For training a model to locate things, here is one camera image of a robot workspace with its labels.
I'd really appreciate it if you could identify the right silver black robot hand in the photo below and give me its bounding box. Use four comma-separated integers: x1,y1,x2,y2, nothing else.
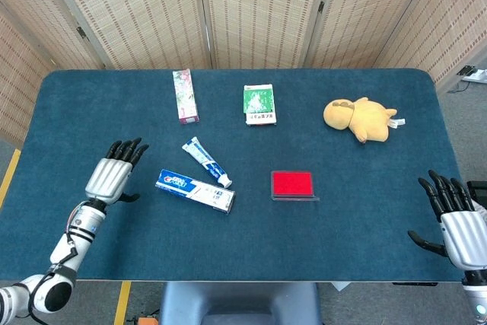
407,169,487,271

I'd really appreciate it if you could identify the yellow plush toy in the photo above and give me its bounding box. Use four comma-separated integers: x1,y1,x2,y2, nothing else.
323,97,406,144

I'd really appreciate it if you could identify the pink floral carton box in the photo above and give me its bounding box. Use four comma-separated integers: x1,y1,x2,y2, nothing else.
172,69,200,125

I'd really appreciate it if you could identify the red ink pad clear case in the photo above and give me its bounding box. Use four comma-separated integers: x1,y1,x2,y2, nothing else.
270,170,320,202

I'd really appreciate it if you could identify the black plastic crate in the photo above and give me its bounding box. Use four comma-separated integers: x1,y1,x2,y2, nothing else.
466,180,487,199

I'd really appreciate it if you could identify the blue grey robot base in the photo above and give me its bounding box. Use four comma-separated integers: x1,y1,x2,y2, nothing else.
159,282,323,325

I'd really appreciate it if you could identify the white blue toothpaste tube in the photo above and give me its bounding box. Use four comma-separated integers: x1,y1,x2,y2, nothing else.
181,136,234,189

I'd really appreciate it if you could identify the green white packet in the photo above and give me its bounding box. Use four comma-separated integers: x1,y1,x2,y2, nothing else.
245,84,278,126

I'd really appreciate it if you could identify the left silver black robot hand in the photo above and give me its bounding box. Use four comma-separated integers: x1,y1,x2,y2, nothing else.
84,137,150,206

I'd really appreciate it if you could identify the blue white toothpaste box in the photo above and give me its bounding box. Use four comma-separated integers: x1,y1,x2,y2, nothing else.
154,168,236,215

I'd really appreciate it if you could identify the woven bamboo folding screen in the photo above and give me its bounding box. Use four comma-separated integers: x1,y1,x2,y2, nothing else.
0,0,487,149

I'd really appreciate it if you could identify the green printed card pack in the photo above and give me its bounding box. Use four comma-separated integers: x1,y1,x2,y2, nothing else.
243,84,275,115

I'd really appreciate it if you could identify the white power strip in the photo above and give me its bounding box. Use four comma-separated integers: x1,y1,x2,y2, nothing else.
458,68,487,84

